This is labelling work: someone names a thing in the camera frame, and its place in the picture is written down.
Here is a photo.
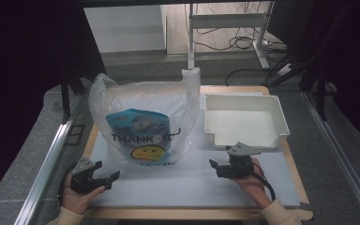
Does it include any person's right hand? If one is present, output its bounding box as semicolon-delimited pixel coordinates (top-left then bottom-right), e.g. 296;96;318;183
231;157;273;210

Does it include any blue food pouch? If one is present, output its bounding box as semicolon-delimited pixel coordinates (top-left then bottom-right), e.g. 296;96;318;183
105;108;172;163

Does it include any aluminium rail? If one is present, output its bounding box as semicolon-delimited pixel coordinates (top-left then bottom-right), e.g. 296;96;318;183
13;93;83;225
303;92;360;224

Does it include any black metal stand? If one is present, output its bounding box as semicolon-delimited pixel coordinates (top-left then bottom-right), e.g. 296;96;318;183
60;71;111;123
266;52;329;121

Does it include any white foam mat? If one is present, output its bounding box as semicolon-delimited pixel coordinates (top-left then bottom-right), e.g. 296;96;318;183
88;91;301;209

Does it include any white printed plastic bag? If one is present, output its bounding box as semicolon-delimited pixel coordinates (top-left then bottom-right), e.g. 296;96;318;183
88;67;202;168

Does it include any dark curtain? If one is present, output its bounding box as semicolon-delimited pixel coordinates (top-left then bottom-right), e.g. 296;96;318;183
306;0;360;154
0;0;107;201

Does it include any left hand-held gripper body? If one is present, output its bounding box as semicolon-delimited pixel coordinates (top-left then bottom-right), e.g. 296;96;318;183
69;156;107;195

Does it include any black square floor bracket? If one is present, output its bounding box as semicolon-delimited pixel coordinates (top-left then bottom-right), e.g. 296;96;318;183
65;124;86;146

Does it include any white metal desk frame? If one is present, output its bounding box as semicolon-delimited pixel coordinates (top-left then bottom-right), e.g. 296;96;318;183
186;0;271;71

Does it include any black floor cable bundle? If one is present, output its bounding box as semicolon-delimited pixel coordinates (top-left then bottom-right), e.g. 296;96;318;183
193;1;290;87

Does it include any white plastic tray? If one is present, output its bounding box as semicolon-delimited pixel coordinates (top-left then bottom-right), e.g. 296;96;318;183
203;94;291;150

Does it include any person's left hand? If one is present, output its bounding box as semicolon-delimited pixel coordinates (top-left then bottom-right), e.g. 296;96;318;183
60;172;107;216

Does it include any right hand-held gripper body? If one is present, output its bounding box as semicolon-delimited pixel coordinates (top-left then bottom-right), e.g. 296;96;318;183
227;142;262;179

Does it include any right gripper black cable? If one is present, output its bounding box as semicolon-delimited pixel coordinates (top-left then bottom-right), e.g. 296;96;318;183
251;162;277;202

